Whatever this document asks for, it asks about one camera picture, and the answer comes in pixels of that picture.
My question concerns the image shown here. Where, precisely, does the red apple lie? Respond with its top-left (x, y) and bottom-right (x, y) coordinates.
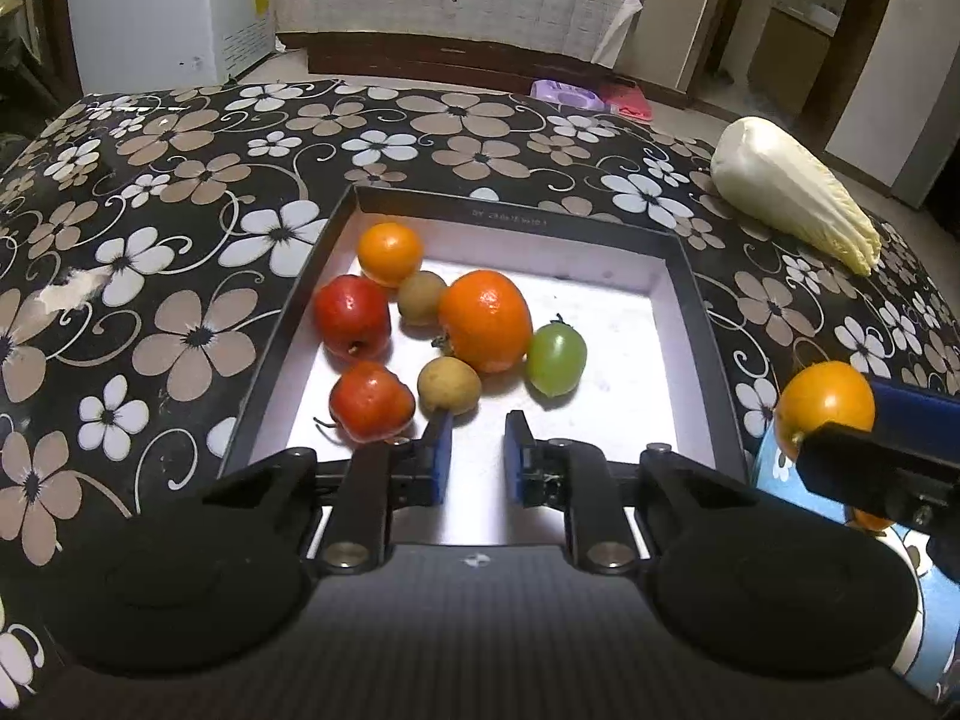
top-left (329, 361), bottom-right (415, 444)
top-left (313, 275), bottom-right (392, 361)

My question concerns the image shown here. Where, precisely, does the dark wooden tv cabinet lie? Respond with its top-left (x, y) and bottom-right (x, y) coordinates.
top-left (278, 32), bottom-right (690, 109)

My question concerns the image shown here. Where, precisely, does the blue cartoon plate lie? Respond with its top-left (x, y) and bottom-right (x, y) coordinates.
top-left (755, 424), bottom-right (958, 704)

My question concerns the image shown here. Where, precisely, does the white chest freezer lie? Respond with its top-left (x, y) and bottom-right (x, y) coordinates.
top-left (68, 0), bottom-right (275, 94)

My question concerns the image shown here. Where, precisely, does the green tomato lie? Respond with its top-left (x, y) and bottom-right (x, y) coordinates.
top-left (526, 316), bottom-right (587, 398)

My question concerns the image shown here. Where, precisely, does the brown longan back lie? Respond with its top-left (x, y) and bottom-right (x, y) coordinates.
top-left (397, 270), bottom-right (448, 327)

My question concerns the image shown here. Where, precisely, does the small orange at box back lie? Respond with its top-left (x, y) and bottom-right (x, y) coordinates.
top-left (356, 221), bottom-right (423, 288)

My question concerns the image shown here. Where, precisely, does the brown longan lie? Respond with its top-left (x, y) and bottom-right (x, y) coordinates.
top-left (416, 356), bottom-right (482, 416)
top-left (397, 270), bottom-right (448, 327)

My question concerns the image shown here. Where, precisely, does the red apple lower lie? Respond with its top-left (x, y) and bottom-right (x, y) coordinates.
top-left (329, 361), bottom-right (415, 444)

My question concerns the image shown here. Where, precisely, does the brown longan front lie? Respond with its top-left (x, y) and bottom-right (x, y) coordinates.
top-left (416, 356), bottom-right (482, 416)

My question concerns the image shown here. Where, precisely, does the large orange centre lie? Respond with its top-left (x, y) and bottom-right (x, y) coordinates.
top-left (438, 270), bottom-right (534, 374)

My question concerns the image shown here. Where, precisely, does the white lace cabinet cover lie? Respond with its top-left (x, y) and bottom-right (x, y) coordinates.
top-left (277, 0), bottom-right (643, 68)

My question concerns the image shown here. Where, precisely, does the napa cabbage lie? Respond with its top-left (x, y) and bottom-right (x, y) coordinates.
top-left (711, 117), bottom-right (882, 277)

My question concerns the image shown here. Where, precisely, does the pink slipper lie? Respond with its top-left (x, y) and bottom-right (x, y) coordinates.
top-left (599, 83), bottom-right (654, 124)

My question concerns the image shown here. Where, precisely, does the black box with white interior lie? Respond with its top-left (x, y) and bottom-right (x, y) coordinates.
top-left (221, 188), bottom-right (747, 546)

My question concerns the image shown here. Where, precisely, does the yellow orange citrus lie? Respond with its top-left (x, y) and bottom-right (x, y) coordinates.
top-left (775, 361), bottom-right (875, 460)

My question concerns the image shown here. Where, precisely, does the red apple upper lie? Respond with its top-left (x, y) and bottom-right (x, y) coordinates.
top-left (313, 275), bottom-right (392, 361)

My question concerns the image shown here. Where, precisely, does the floral black tablecloth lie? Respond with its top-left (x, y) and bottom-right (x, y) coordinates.
top-left (2, 80), bottom-right (958, 718)

